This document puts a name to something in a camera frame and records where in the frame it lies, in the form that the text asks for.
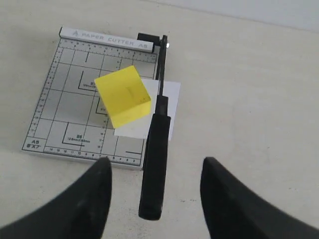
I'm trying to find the yellow foam cube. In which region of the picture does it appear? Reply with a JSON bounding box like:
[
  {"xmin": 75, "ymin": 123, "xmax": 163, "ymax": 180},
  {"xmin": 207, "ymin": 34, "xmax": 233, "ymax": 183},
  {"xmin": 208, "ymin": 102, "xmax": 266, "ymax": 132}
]
[{"xmin": 94, "ymin": 65, "xmax": 152, "ymax": 128}]

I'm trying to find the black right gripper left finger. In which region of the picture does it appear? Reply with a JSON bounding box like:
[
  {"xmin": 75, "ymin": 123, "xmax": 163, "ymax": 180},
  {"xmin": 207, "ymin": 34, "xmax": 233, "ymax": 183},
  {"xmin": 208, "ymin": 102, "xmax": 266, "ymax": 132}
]
[{"xmin": 0, "ymin": 157, "xmax": 112, "ymax": 239}]

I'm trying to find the white paper sheet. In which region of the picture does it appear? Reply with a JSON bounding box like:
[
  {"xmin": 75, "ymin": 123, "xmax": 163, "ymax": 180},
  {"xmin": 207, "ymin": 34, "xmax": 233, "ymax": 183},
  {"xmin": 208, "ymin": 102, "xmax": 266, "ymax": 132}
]
[{"xmin": 114, "ymin": 78, "xmax": 181, "ymax": 140}]

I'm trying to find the grey paper cutter base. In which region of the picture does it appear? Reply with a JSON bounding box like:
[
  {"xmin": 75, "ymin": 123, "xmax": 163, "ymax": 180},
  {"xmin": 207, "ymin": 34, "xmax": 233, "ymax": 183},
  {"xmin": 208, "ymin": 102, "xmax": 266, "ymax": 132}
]
[{"xmin": 22, "ymin": 26, "xmax": 160, "ymax": 170}]

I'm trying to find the black cutter blade arm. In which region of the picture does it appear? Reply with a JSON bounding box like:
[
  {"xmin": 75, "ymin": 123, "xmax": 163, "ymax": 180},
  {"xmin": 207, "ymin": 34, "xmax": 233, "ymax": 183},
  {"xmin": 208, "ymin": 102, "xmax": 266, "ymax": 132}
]
[{"xmin": 138, "ymin": 33, "xmax": 171, "ymax": 221}]

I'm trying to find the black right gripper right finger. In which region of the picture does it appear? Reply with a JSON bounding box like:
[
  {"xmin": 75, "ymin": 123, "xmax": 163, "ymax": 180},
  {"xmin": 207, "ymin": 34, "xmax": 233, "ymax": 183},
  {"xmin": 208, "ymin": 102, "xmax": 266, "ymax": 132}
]
[{"xmin": 200, "ymin": 157, "xmax": 319, "ymax": 239}]

